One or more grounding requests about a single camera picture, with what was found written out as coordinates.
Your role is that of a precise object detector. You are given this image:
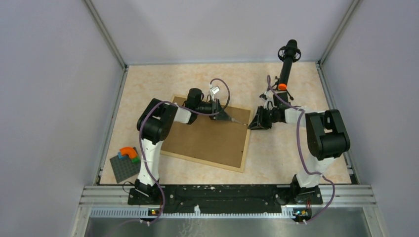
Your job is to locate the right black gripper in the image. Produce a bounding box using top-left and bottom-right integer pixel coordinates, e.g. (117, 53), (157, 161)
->
(248, 106), (278, 130)

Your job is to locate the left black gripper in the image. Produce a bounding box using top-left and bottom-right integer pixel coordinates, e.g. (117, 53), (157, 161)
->
(195, 98), (231, 120)

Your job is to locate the wooden picture frame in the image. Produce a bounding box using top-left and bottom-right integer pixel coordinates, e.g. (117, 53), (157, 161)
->
(161, 106), (253, 173)

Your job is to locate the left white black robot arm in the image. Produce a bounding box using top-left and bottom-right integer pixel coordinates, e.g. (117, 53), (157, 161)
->
(134, 85), (231, 204)

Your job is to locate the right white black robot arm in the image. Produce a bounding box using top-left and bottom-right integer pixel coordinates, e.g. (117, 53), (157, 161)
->
(248, 91), (350, 203)

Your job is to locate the black mini tripod stand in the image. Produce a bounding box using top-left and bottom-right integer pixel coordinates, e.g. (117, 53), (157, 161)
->
(259, 45), (294, 102)

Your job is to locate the black microphone orange tip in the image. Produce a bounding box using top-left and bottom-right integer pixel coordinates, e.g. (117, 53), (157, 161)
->
(278, 39), (301, 91)

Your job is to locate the green lego brick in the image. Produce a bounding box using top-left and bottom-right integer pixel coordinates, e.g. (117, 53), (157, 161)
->
(131, 157), (140, 163)

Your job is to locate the orange curved toy block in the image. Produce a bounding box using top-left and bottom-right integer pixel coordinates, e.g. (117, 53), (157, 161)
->
(119, 147), (138, 160)

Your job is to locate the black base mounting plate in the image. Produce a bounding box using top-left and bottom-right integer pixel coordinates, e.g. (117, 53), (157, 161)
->
(127, 184), (324, 214)

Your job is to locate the blue lego brick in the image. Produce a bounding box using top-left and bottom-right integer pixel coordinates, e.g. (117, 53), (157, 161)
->
(118, 152), (126, 160)

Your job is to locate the grey lego baseplate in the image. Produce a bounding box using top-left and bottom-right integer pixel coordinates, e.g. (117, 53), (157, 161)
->
(110, 156), (140, 183)

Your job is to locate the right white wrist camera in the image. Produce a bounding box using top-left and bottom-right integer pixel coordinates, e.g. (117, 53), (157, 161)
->
(259, 91), (274, 110)

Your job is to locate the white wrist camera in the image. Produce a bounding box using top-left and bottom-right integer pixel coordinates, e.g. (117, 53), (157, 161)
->
(209, 84), (220, 101)
(259, 91), (274, 110)

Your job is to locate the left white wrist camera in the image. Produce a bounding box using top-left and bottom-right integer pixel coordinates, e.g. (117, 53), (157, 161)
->
(209, 84), (220, 101)

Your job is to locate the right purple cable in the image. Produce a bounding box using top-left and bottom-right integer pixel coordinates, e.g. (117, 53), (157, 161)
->
(266, 75), (336, 226)

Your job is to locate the purple cable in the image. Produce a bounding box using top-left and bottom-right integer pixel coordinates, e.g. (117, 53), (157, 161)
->
(266, 75), (336, 226)
(138, 78), (231, 227)

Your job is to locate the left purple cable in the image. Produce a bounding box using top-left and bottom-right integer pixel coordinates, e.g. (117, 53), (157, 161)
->
(138, 78), (231, 227)

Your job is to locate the aluminium front rail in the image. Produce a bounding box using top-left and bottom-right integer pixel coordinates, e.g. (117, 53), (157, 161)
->
(79, 185), (376, 220)

